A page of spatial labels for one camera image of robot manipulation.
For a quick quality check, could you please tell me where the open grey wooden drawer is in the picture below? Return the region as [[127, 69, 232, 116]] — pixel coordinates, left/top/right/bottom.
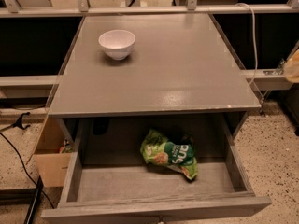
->
[[42, 114, 271, 224]]

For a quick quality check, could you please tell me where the small item in box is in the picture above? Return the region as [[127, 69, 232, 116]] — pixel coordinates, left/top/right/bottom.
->
[[59, 140, 73, 153]]

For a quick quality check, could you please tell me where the black floor cable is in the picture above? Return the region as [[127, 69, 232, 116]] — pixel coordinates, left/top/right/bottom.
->
[[0, 132, 57, 213]]

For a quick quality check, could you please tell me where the white hanging cable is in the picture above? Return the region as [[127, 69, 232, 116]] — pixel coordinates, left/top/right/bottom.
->
[[235, 2, 259, 86]]

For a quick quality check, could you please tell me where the cardboard box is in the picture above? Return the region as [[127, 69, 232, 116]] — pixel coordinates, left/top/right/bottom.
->
[[33, 118, 74, 188]]

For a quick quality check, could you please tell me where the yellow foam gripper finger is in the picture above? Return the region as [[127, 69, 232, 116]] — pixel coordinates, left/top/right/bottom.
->
[[283, 49, 299, 83]]

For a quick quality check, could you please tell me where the grey cabinet with top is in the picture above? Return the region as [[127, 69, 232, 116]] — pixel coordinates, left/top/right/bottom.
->
[[47, 13, 262, 147]]

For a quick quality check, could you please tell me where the black clamp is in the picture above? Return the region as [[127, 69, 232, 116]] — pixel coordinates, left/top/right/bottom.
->
[[0, 112, 30, 133]]

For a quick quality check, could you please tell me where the green rice chip bag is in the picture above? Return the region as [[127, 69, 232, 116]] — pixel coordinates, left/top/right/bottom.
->
[[140, 129, 198, 181]]

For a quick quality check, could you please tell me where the white bowl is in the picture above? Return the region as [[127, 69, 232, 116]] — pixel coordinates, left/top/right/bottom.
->
[[98, 30, 135, 61]]

